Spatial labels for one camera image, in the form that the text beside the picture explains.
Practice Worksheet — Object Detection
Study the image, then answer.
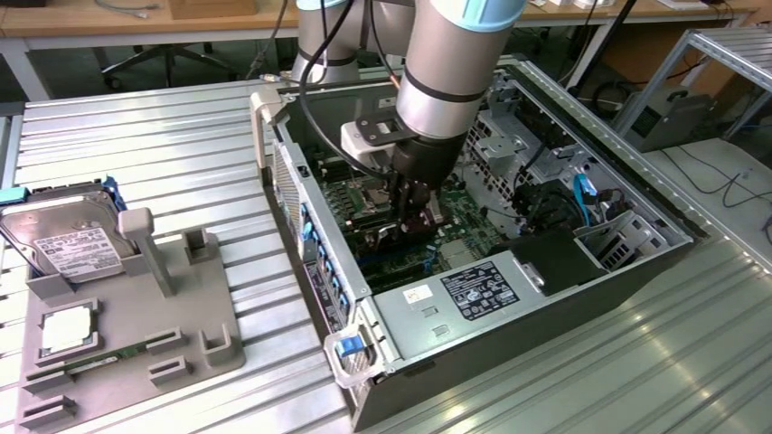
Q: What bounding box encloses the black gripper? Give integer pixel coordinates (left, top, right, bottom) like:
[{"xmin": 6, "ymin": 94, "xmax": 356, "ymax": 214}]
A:
[{"xmin": 388, "ymin": 133, "xmax": 470, "ymax": 189}]

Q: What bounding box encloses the black Nvidia graphics card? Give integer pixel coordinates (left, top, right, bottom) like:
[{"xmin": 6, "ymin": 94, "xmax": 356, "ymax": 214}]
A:
[{"xmin": 352, "ymin": 220, "xmax": 440, "ymax": 255}]

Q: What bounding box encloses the CPU socket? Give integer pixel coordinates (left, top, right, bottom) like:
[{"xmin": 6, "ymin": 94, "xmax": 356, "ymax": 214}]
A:
[{"xmin": 353, "ymin": 177, "xmax": 394, "ymax": 205}]

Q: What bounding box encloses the green motherboard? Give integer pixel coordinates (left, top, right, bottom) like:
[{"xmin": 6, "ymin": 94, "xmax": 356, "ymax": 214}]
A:
[{"xmin": 312, "ymin": 153, "xmax": 521, "ymax": 291}]

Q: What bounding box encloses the silver finned chipset heatsink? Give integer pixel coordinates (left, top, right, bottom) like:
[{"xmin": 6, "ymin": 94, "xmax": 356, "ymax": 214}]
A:
[{"xmin": 437, "ymin": 241, "xmax": 485, "ymax": 269}]

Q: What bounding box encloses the black plastic shroud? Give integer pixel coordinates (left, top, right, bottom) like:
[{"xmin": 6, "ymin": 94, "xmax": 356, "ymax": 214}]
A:
[{"xmin": 501, "ymin": 224, "xmax": 612, "ymax": 298}]

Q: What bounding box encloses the silver power supply unit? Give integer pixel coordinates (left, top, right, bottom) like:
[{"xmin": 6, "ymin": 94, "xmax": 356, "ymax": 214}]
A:
[{"xmin": 365, "ymin": 250, "xmax": 550, "ymax": 365}]

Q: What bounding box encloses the silver metal disk bay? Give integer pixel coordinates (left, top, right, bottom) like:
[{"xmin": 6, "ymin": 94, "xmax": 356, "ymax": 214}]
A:
[{"xmin": 572, "ymin": 209, "xmax": 672, "ymax": 273}]

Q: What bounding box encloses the grey equipment box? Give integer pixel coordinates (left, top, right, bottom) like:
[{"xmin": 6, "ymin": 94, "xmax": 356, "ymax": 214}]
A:
[{"xmin": 625, "ymin": 89, "xmax": 720, "ymax": 155}]

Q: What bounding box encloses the black office chair base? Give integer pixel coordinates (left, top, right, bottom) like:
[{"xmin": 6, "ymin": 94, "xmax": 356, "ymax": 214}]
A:
[{"xmin": 97, "ymin": 42, "xmax": 241, "ymax": 90}]

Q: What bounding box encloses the brown cardboard box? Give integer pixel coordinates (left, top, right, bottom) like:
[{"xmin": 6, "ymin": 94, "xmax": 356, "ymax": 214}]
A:
[{"xmin": 166, "ymin": 0, "xmax": 256, "ymax": 21}]

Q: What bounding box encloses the black and silver PC case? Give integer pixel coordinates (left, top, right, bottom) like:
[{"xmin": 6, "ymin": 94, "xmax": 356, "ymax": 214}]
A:
[{"xmin": 248, "ymin": 52, "xmax": 712, "ymax": 433}]

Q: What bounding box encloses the grey plastic parts rack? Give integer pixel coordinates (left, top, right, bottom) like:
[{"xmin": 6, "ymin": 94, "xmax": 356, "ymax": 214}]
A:
[{"xmin": 17, "ymin": 206, "xmax": 249, "ymax": 431}]

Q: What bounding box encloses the hard disk with blue carrier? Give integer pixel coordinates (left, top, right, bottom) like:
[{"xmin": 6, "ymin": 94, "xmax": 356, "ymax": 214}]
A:
[{"xmin": 0, "ymin": 175, "xmax": 141, "ymax": 285}]

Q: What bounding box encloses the wooden desk with white legs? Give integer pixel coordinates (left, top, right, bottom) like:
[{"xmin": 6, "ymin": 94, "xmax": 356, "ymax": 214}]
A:
[{"xmin": 0, "ymin": 0, "xmax": 758, "ymax": 103}]

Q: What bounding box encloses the green RAM stick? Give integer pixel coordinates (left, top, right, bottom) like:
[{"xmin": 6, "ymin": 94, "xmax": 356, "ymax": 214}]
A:
[{"xmin": 61, "ymin": 342, "xmax": 153, "ymax": 370}]

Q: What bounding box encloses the silver CPU chip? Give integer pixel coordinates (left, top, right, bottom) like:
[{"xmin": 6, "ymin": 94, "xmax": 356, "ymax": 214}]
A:
[{"xmin": 38, "ymin": 306, "xmax": 98, "ymax": 353}]

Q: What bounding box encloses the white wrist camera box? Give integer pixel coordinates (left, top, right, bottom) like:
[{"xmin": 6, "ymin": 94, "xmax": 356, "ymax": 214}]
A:
[{"xmin": 338, "ymin": 115, "xmax": 426, "ymax": 169}]

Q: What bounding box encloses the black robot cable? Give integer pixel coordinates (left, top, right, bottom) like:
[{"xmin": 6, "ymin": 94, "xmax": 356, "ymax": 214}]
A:
[{"xmin": 297, "ymin": 0, "xmax": 393, "ymax": 178}]

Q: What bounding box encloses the blue SATA wire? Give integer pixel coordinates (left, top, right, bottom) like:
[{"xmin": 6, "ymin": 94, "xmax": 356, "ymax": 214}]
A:
[{"xmin": 574, "ymin": 173, "xmax": 600, "ymax": 228}]

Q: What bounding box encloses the black cable on white table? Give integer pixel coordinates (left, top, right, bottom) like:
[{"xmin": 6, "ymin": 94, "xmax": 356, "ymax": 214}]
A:
[{"xmin": 654, "ymin": 147, "xmax": 772, "ymax": 210}]

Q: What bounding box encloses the aluminium frame table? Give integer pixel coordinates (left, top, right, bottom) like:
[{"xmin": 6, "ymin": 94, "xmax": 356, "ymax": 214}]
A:
[{"xmin": 610, "ymin": 25, "xmax": 772, "ymax": 151}]

